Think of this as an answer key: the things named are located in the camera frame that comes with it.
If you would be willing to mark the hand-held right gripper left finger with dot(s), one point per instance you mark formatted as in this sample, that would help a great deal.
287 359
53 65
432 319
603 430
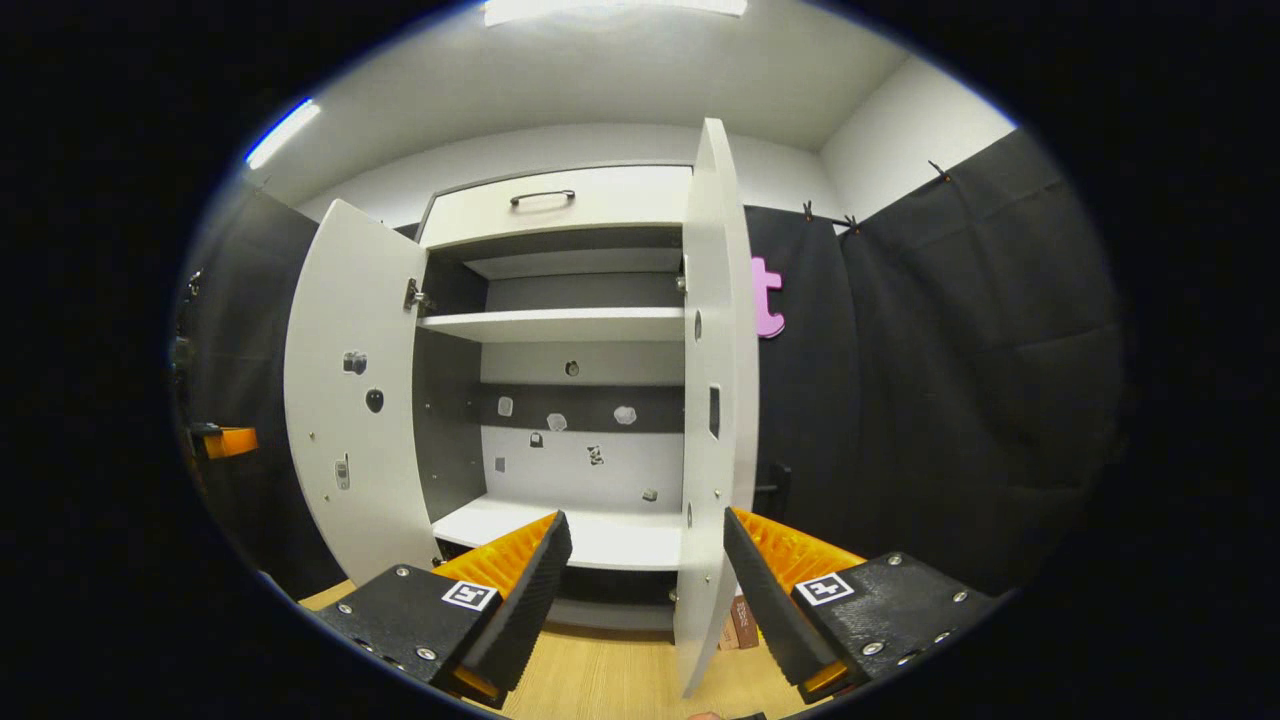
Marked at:
525 600

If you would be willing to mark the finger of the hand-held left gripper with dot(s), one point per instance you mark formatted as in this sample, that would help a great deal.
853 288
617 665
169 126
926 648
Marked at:
230 441

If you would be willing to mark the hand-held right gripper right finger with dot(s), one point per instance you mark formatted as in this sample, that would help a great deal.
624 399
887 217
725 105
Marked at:
765 600

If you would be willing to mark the white double-door shoe cabinet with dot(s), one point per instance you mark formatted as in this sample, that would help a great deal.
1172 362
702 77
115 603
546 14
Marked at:
610 470

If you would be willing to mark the shoe cabinet door camera sticker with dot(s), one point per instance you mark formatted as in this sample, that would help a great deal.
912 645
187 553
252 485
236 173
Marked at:
350 280

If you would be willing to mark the shoe cabinet door note sticker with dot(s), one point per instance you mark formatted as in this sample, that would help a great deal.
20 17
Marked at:
715 300

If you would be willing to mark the white cabinet shelf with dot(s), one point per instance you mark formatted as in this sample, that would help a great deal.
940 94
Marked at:
560 323

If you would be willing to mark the white cabinet drawer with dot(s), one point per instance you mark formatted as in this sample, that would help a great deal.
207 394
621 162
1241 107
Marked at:
620 200

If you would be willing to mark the small cardboard box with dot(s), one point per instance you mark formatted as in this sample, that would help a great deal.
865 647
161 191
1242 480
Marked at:
745 625

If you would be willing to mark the black backdrop cloth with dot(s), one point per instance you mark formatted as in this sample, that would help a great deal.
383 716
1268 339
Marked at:
950 400

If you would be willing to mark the small ceiling light panel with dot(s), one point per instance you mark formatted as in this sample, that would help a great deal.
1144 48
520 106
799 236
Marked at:
283 132

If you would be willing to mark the large ceiling light panel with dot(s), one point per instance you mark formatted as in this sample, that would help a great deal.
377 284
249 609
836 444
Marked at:
610 8

